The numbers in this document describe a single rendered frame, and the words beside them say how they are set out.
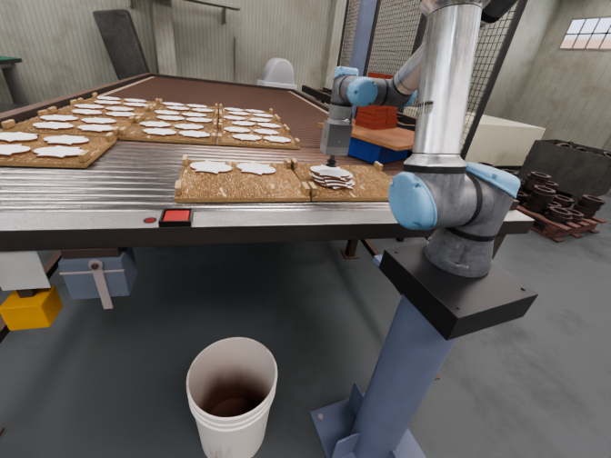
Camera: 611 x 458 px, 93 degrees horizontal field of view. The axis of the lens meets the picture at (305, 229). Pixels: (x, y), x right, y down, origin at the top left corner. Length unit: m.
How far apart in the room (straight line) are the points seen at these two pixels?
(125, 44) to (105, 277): 5.49
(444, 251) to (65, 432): 1.48
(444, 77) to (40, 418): 1.73
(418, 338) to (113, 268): 0.81
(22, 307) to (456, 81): 1.09
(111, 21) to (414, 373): 6.08
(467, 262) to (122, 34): 5.97
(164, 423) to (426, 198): 1.31
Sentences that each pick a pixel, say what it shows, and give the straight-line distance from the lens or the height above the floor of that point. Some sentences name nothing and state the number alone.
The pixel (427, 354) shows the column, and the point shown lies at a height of 0.68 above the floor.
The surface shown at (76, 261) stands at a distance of 0.90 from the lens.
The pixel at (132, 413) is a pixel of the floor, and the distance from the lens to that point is 1.56.
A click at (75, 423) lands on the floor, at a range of 1.62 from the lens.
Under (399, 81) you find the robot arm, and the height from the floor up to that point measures 1.30.
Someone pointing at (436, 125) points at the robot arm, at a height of 1.24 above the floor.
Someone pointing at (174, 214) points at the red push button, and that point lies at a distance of 0.83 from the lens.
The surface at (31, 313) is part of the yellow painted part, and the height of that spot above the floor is 0.68.
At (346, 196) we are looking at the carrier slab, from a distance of 1.00.
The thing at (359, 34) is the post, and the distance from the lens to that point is 2.88.
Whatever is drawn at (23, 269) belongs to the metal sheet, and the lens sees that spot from 0.99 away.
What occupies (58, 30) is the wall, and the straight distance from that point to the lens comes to 6.89.
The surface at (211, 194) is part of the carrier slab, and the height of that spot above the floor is 0.94.
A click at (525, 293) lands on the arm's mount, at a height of 0.94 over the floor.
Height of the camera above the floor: 1.31
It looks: 29 degrees down
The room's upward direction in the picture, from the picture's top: 8 degrees clockwise
